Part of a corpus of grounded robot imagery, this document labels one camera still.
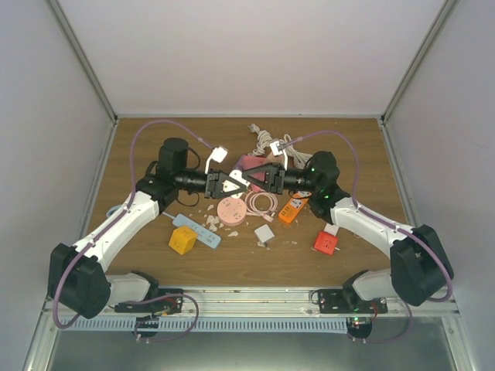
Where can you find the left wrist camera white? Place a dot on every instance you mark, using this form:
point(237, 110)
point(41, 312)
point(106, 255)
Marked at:
point(218, 154)

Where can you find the white square plug adapter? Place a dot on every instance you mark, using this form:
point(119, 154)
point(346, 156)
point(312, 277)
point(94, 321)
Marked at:
point(236, 183)

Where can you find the aluminium front rail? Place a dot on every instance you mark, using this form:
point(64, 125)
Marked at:
point(242, 302)

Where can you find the yellow cube socket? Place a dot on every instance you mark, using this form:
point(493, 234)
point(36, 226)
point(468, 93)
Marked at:
point(182, 239)

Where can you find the purple power strip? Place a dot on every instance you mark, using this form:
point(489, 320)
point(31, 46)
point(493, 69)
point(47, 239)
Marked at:
point(241, 163)

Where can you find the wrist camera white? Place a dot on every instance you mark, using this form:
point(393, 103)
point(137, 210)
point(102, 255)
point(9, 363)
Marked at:
point(278, 152)
point(218, 154)

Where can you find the pink round power socket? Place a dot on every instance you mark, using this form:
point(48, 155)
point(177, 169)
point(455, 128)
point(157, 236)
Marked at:
point(232, 211)

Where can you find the metal frame post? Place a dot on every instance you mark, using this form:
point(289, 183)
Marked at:
point(67, 30)
point(446, 10)

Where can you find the blue power strip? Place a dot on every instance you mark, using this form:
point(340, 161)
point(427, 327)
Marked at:
point(197, 230)

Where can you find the slotted cable duct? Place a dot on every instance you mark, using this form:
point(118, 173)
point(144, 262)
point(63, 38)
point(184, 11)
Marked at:
point(211, 324)

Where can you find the white usb charger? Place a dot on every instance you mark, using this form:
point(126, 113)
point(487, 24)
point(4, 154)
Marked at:
point(331, 229)

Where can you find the right metal frame post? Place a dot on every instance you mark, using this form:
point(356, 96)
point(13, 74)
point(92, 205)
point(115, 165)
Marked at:
point(446, 10)

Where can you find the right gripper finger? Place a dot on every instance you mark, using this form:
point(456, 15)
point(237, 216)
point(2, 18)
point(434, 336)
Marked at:
point(260, 171)
point(267, 185)

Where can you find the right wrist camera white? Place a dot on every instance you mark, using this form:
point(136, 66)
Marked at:
point(278, 152)

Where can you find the orange power strip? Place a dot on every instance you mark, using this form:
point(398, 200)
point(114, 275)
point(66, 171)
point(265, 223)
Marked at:
point(291, 210)

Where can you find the beige cube socket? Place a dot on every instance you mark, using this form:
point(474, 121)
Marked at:
point(270, 158)

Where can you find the left metal frame post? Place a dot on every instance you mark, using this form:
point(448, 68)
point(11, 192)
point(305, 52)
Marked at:
point(67, 30)

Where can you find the red cube socket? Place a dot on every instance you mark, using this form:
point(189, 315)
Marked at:
point(326, 243)

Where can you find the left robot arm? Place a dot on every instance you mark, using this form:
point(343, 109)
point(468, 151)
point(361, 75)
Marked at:
point(78, 276)

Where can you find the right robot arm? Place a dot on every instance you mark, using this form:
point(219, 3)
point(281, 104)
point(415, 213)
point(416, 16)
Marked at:
point(419, 268)

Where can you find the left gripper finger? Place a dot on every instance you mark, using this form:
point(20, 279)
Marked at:
point(234, 191)
point(233, 178)

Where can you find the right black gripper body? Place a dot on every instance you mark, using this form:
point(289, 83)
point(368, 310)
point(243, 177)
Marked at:
point(278, 182)

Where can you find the grey white charger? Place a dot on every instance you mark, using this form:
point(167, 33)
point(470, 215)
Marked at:
point(264, 234)

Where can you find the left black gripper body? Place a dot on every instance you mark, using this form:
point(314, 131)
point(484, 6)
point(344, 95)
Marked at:
point(209, 190)

